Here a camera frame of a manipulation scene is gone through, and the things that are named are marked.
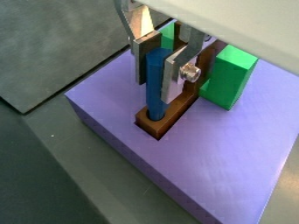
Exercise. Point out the purple base block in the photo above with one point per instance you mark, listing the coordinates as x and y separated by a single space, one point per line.
218 160

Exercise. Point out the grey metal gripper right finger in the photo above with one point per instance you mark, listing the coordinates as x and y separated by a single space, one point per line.
177 60

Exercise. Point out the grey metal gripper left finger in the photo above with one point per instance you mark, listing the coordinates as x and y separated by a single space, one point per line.
143 36

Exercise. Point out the green block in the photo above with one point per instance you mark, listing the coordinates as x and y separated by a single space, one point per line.
229 75

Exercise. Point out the brown L-shaped bracket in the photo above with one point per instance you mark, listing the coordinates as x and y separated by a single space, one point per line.
158 128

